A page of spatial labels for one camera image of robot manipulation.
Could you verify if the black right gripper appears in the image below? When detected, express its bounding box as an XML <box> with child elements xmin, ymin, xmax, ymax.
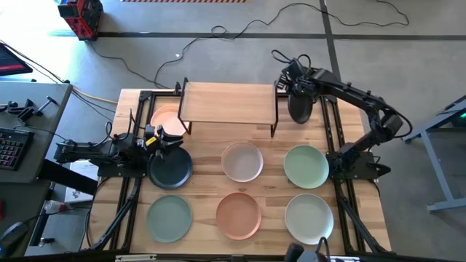
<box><xmin>278</xmin><ymin>74</ymin><xmax>315</xmax><ymax>100</ymax></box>

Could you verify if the white box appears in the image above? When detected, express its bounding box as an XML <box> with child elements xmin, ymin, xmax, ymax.
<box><xmin>63</xmin><ymin>159</ymin><xmax>101</xmax><ymax>203</ymax></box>

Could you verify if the black metal table frame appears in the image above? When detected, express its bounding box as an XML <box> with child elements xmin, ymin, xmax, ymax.
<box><xmin>82</xmin><ymin>78</ymin><xmax>392</xmax><ymax>262</ymax></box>

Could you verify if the white power strip red switch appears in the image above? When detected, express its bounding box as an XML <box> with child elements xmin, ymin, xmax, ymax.
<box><xmin>42</xmin><ymin>199</ymin><xmax>90</xmax><ymax>215</ymax></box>

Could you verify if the dark grey device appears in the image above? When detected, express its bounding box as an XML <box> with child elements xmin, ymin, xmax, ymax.
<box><xmin>283</xmin><ymin>236</ymin><xmax>331</xmax><ymax>262</ymax></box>

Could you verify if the black desk clamp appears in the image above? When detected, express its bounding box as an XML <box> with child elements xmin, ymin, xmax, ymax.
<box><xmin>0</xmin><ymin>95</ymin><xmax>59</xmax><ymax>123</ymax></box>

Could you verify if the black keyboard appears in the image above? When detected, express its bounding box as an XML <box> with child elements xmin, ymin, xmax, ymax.
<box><xmin>0</xmin><ymin>127</ymin><xmax>36</xmax><ymax>172</ymax></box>

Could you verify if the yellow cable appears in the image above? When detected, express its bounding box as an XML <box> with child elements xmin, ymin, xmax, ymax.
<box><xmin>71</xmin><ymin>85</ymin><xmax>119</xmax><ymax>106</ymax></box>

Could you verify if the black desk cable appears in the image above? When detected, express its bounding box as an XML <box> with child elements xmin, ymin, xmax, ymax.
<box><xmin>71</xmin><ymin>89</ymin><xmax>117</xmax><ymax>123</ymax></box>

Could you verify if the sage teal plate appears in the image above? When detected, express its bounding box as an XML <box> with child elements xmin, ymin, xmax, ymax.
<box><xmin>146</xmin><ymin>194</ymin><xmax>193</xmax><ymax>244</ymax></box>

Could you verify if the grey desk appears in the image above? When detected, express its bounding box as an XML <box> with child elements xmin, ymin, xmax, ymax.
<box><xmin>0</xmin><ymin>80</ymin><xmax>74</xmax><ymax>183</ymax></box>

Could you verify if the light green plate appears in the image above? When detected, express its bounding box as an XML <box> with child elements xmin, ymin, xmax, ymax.
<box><xmin>283</xmin><ymin>144</ymin><xmax>331</xmax><ymax>190</ymax></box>

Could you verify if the terracotta orange plate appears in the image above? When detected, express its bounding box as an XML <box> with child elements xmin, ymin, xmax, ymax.
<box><xmin>215</xmin><ymin>191</ymin><xmax>262</xmax><ymax>241</ymax></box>

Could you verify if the black device green light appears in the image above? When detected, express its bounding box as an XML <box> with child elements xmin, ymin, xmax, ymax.
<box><xmin>451</xmin><ymin>111</ymin><xmax>466</xmax><ymax>128</ymax></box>

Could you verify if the black plate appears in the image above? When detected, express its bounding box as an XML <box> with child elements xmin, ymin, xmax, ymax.
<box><xmin>286</xmin><ymin>92</ymin><xmax>314</xmax><ymax>125</ymax></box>

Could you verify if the long black floor cable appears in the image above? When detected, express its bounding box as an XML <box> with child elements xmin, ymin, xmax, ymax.
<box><xmin>152</xmin><ymin>0</ymin><xmax>411</xmax><ymax>90</ymax></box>

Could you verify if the peach plate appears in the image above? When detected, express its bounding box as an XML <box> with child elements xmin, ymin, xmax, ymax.
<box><xmin>150</xmin><ymin>104</ymin><xmax>190</xmax><ymax>138</ymax></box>

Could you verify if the black computer monitor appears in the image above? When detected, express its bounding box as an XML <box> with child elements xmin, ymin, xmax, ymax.
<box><xmin>0</xmin><ymin>42</ymin><xmax>33</xmax><ymax>77</ymax></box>

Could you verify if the wooden shelf black metal frame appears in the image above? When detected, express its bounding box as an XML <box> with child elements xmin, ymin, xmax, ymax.
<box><xmin>177</xmin><ymin>76</ymin><xmax>280</xmax><ymax>138</ymax></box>

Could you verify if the black flat bar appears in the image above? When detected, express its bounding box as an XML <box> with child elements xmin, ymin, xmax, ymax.
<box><xmin>38</xmin><ymin>158</ymin><xmax>99</xmax><ymax>196</ymax></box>

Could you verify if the pale grey plate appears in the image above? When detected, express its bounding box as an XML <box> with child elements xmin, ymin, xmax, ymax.
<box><xmin>284</xmin><ymin>193</ymin><xmax>335</xmax><ymax>246</ymax></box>

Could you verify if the dark navy plate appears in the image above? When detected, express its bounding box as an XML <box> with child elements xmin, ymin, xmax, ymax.
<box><xmin>146</xmin><ymin>147</ymin><xmax>193</xmax><ymax>190</ymax></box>

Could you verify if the red black equipment case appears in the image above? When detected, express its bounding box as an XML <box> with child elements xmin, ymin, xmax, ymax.
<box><xmin>57</xmin><ymin>0</ymin><xmax>104</xmax><ymax>41</ymax></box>

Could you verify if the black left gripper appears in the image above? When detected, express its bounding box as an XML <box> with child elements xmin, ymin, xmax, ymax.
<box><xmin>144</xmin><ymin>125</ymin><xmax>185</xmax><ymax>162</ymax></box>

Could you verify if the blue grey table frame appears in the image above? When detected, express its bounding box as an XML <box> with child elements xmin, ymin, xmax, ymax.
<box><xmin>400</xmin><ymin>94</ymin><xmax>466</xmax><ymax>213</ymax></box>

